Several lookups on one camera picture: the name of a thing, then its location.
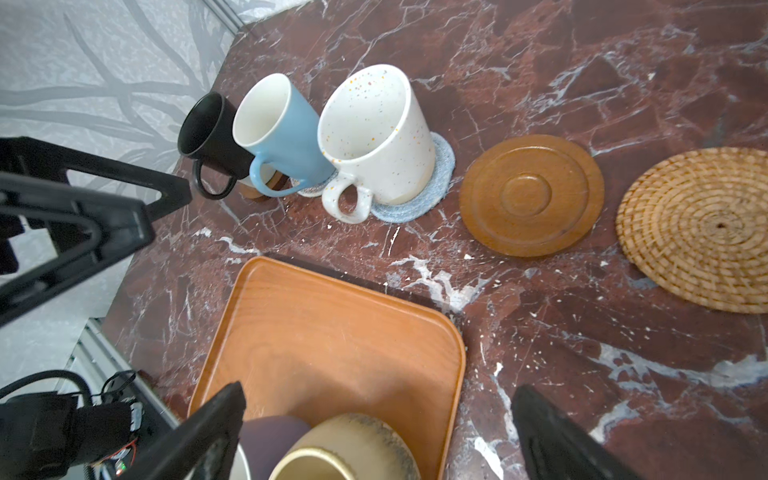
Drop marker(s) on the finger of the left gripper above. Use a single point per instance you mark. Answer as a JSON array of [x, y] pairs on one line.
[[113, 227], [46, 161]]

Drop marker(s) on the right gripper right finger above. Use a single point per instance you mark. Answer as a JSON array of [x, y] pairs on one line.
[[555, 447]]

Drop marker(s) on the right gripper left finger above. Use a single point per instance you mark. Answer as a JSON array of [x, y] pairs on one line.
[[202, 447]]

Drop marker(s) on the white and purple mug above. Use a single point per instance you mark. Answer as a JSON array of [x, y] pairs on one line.
[[263, 442]]

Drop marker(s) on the black mug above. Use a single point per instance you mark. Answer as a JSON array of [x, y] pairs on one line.
[[206, 138]]

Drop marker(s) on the beige mug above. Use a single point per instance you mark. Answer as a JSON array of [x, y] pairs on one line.
[[348, 446]]

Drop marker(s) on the white and blue mug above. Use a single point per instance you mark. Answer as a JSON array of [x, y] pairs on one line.
[[278, 126]]

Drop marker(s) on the white speckled mug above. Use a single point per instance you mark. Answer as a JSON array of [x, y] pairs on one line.
[[374, 133]]

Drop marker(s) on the blue grey woven coaster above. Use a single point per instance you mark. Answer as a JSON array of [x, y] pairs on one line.
[[435, 190]]

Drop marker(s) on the cream woven zigzag coaster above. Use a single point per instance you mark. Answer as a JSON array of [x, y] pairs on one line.
[[314, 191]]

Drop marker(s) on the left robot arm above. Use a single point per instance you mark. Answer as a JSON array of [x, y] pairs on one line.
[[51, 420]]

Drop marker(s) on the left electronics board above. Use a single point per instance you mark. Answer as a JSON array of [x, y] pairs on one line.
[[116, 464]]

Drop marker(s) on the orange plastic tray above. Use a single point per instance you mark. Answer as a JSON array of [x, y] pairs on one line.
[[310, 346]]

